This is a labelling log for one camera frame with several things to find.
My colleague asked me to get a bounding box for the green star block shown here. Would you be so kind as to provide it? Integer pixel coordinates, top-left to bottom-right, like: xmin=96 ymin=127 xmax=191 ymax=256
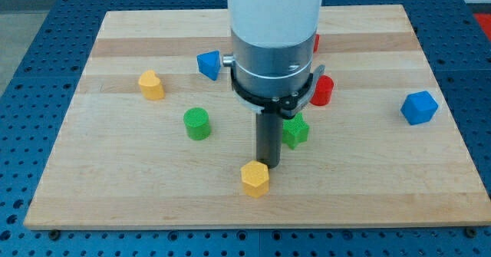
xmin=282 ymin=113 xmax=310 ymax=150

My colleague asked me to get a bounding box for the green cylinder block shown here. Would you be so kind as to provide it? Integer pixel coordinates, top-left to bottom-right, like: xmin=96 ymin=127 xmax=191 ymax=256
xmin=183 ymin=107 xmax=211 ymax=140

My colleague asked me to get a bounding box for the blue cube block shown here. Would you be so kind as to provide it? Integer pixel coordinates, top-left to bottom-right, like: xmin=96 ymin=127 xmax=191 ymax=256
xmin=400 ymin=91 xmax=439 ymax=125

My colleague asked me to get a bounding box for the red cylinder block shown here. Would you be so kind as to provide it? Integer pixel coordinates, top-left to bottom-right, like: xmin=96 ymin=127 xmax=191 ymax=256
xmin=310 ymin=75 xmax=334 ymax=106

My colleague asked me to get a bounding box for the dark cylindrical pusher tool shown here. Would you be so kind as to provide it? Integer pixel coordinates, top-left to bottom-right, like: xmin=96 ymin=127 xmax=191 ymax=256
xmin=255 ymin=114 xmax=283 ymax=169

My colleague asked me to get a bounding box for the black clamp with lever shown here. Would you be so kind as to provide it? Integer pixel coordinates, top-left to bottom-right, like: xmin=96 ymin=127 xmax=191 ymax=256
xmin=230 ymin=64 xmax=325 ymax=120

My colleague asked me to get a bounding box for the light wooden board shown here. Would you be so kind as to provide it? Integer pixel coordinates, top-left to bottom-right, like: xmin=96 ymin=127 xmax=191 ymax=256
xmin=24 ymin=5 xmax=490 ymax=230

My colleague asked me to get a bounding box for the yellow heart block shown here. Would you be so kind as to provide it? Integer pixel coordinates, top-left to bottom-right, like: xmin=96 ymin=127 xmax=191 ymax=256
xmin=138 ymin=70 xmax=165 ymax=100

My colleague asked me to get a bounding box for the yellow hexagon block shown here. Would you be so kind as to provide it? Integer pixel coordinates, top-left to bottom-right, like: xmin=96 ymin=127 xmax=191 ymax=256
xmin=240 ymin=160 xmax=269 ymax=198

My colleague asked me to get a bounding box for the red block behind arm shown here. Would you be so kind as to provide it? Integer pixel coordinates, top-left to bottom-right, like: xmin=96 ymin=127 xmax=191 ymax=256
xmin=313 ymin=34 xmax=320 ymax=53

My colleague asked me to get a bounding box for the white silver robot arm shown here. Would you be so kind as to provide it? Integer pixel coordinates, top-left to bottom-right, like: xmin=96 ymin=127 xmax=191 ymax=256
xmin=227 ymin=0 xmax=322 ymax=97

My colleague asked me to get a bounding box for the blue triangle block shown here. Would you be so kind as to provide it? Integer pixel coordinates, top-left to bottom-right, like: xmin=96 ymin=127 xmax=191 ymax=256
xmin=196 ymin=51 xmax=221 ymax=81

